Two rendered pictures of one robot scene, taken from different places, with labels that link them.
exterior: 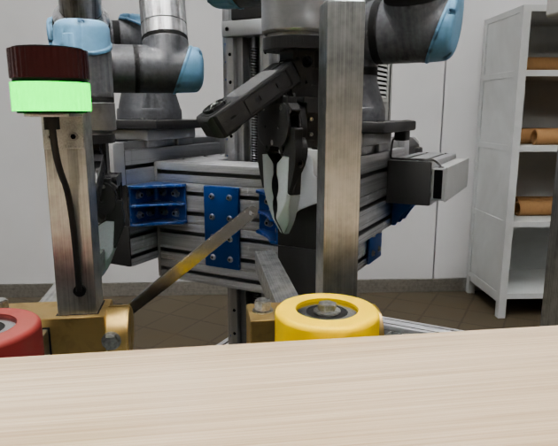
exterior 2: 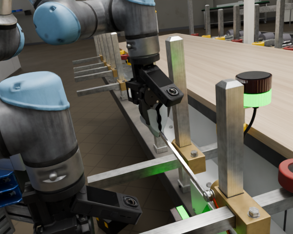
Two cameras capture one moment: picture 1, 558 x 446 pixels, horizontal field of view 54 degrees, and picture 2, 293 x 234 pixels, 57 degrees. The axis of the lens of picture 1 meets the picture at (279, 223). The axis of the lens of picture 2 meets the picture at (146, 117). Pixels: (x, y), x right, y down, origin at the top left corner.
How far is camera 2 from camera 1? 0.94 m
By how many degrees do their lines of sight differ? 90
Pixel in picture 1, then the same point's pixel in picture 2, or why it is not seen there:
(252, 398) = (283, 124)
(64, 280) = (241, 177)
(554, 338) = not seen: hidden behind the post
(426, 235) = not seen: outside the picture
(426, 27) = (16, 40)
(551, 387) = not seen: hidden behind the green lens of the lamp
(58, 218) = (241, 152)
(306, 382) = (270, 121)
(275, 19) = (157, 48)
